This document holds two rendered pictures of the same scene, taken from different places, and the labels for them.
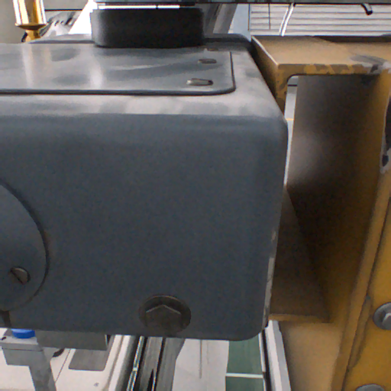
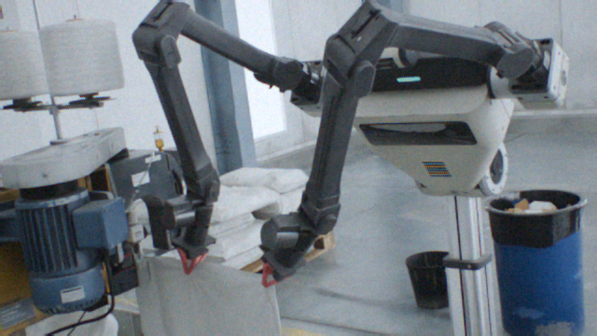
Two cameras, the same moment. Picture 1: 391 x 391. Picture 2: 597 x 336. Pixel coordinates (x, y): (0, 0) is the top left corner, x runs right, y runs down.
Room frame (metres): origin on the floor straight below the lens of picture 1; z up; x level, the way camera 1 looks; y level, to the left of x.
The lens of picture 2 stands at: (1.85, -1.32, 1.61)
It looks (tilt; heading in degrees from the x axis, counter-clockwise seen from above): 10 degrees down; 124
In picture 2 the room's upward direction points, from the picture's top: 7 degrees counter-clockwise
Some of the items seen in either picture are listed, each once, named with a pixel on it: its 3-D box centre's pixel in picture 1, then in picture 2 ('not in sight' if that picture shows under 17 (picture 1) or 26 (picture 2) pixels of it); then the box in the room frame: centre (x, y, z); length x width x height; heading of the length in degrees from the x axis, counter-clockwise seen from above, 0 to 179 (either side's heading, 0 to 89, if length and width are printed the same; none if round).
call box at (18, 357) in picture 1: (32, 338); not in sight; (0.53, 0.31, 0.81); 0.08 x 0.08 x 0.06; 86
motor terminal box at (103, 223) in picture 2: not in sight; (103, 229); (0.61, -0.27, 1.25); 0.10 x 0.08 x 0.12; 111
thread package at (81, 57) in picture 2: not in sight; (82, 58); (0.52, -0.16, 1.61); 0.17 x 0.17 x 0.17
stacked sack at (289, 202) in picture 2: not in sight; (283, 198); (-1.27, 3.00, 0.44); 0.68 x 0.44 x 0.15; 86
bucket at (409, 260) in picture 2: not in sight; (433, 280); (0.10, 2.44, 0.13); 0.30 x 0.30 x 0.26
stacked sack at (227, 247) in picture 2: not in sight; (231, 238); (-1.29, 2.40, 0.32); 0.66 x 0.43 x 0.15; 88
